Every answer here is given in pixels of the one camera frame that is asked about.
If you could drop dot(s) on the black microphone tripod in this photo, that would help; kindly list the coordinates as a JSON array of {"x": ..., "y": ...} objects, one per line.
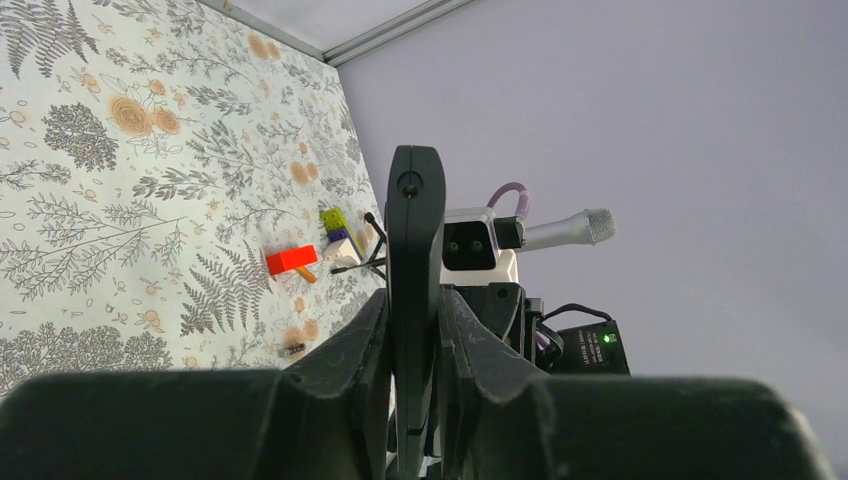
[{"x": 374, "y": 263}]

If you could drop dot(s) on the white toy block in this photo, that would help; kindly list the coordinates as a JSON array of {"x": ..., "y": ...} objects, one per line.
[{"x": 342, "y": 253}]

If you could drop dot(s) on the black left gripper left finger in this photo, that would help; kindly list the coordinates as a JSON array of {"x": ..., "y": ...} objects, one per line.
[{"x": 324, "y": 417}]

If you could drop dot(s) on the orange stick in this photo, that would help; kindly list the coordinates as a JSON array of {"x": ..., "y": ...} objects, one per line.
[{"x": 306, "y": 274}]

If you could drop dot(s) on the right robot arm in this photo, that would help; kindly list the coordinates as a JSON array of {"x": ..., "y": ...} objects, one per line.
[{"x": 590, "y": 349}]

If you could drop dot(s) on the green purple toy brick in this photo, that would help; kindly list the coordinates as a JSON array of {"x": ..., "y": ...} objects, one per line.
[{"x": 337, "y": 228}]

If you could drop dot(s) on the red block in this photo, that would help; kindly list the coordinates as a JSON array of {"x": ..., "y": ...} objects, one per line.
[{"x": 291, "y": 259}]

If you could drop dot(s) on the silver microphone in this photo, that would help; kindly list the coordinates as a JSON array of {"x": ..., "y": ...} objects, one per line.
[{"x": 588, "y": 227}]

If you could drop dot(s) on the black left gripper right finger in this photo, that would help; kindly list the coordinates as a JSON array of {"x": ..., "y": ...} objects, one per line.
[{"x": 502, "y": 418}]

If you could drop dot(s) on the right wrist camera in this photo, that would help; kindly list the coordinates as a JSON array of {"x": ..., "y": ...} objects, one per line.
[{"x": 480, "y": 248}]

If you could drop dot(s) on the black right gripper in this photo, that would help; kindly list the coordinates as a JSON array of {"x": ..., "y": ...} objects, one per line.
[{"x": 515, "y": 319}]

